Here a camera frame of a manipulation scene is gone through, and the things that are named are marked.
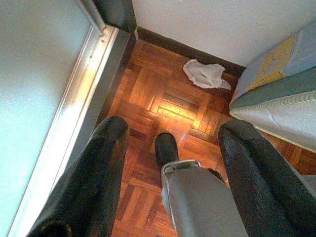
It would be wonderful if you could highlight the dark corner post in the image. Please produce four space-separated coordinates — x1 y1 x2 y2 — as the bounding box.
92 0 137 33

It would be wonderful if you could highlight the silver robot left leg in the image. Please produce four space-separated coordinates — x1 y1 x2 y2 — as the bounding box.
160 159 250 237

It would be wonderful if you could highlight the dark wooden baseboard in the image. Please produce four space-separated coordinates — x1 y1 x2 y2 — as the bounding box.
136 26 246 77

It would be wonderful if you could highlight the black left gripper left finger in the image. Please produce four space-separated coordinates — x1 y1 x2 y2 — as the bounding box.
26 115 129 237

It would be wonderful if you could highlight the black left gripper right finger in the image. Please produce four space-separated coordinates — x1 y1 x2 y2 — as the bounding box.
218 119 316 237

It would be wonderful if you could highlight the green white quilted mattress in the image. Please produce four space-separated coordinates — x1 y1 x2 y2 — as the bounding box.
229 14 316 155

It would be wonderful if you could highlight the white plastic bag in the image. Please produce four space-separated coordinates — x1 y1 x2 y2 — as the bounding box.
183 59 232 90

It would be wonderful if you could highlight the black robot left foot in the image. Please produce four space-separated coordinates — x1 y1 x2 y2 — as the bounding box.
155 132 179 168

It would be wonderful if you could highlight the frosted glass sliding door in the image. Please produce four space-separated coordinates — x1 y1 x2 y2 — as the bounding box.
0 0 131 237

